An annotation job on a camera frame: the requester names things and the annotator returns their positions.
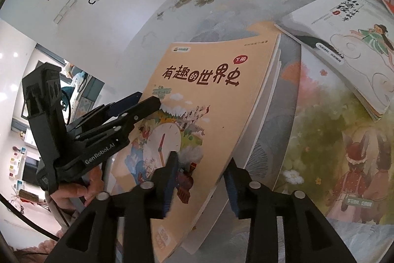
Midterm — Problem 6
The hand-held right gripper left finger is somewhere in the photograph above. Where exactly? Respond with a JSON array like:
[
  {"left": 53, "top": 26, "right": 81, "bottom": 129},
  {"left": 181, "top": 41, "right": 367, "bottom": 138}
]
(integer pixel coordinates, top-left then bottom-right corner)
[{"left": 51, "top": 151, "right": 181, "bottom": 263}]

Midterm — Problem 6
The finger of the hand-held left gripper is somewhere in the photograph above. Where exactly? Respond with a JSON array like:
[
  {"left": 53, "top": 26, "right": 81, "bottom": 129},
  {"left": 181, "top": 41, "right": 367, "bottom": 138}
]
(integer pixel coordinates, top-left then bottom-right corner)
[
  {"left": 75, "top": 96, "right": 162, "bottom": 143},
  {"left": 66, "top": 92, "right": 143, "bottom": 132}
]

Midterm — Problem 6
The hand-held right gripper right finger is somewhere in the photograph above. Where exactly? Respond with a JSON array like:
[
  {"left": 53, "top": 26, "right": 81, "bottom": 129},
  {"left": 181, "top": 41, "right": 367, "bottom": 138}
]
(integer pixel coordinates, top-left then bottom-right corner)
[{"left": 223, "top": 158, "right": 359, "bottom": 263}]

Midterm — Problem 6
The orange world history book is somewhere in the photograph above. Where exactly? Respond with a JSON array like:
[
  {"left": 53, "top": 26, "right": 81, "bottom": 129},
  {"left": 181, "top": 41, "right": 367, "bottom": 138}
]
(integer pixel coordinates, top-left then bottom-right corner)
[{"left": 111, "top": 24, "right": 282, "bottom": 262}]

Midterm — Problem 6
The person's left forearm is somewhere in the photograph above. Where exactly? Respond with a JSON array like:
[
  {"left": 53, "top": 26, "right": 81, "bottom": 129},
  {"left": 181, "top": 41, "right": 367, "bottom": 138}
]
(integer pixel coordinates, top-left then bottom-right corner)
[{"left": 45, "top": 195, "right": 81, "bottom": 228}]

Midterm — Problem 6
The person's left hand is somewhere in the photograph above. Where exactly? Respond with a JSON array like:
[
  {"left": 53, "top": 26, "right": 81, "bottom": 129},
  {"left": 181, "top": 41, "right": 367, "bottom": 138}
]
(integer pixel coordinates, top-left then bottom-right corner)
[{"left": 49, "top": 166, "right": 105, "bottom": 208}]

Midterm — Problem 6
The television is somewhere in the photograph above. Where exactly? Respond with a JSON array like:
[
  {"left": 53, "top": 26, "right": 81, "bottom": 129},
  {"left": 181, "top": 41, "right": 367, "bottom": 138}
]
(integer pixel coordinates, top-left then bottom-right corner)
[{"left": 21, "top": 157, "right": 40, "bottom": 186}]

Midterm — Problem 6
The white green-robed figure book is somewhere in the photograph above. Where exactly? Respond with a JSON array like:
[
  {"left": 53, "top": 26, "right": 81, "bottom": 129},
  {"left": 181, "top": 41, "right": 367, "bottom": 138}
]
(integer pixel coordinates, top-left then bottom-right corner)
[{"left": 275, "top": 0, "right": 394, "bottom": 123}]

